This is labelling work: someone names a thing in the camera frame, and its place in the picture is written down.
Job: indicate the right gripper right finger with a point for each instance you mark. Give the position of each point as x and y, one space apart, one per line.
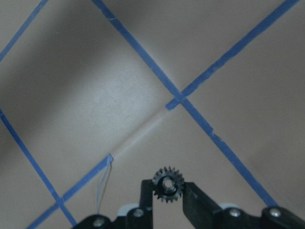
199 208

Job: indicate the small black bearing gear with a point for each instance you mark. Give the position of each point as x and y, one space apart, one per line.
168 184

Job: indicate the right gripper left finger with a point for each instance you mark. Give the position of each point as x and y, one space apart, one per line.
145 204

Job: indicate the brown paper table mat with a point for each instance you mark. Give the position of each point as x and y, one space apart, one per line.
100 95

